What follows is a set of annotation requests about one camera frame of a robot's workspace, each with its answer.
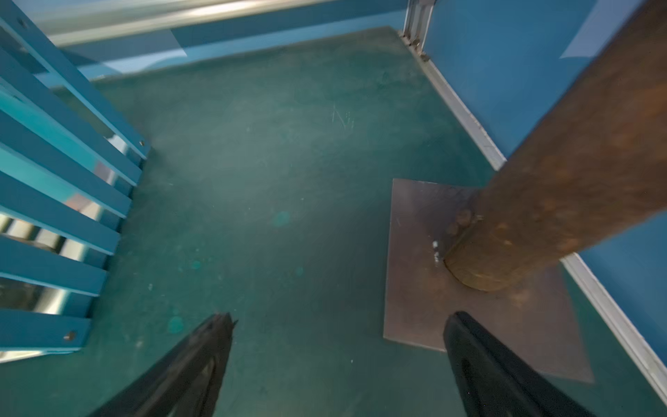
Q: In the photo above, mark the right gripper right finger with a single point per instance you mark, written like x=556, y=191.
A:
x=493, y=381

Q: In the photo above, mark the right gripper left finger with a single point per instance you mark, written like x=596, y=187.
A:
x=185, y=382

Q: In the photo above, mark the blue white slatted shelf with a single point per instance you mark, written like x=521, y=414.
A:
x=59, y=178

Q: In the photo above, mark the brown tree pot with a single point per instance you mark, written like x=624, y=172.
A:
x=533, y=316

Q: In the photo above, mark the aluminium frame right post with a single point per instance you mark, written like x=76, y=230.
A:
x=417, y=21

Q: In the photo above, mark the aluminium frame back bar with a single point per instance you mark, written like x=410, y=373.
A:
x=103, y=20

